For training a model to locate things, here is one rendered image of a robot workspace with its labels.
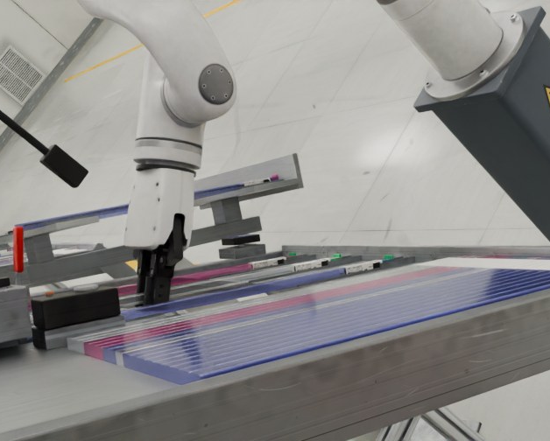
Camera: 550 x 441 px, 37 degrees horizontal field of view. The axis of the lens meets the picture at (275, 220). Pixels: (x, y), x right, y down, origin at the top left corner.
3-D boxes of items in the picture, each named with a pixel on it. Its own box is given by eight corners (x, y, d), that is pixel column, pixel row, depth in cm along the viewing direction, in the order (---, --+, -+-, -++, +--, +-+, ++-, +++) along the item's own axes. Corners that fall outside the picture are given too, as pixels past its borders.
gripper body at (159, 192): (123, 160, 106) (112, 248, 105) (158, 153, 97) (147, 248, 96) (175, 170, 110) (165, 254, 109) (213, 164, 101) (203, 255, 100)
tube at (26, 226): (274, 183, 156) (273, 177, 156) (278, 182, 155) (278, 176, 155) (16, 232, 125) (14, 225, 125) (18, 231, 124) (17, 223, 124)
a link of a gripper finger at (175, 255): (166, 196, 101) (149, 230, 104) (183, 238, 96) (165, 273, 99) (174, 198, 102) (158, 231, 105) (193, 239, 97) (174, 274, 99)
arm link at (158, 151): (123, 143, 105) (120, 166, 105) (152, 136, 98) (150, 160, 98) (181, 154, 110) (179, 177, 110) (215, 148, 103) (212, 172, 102)
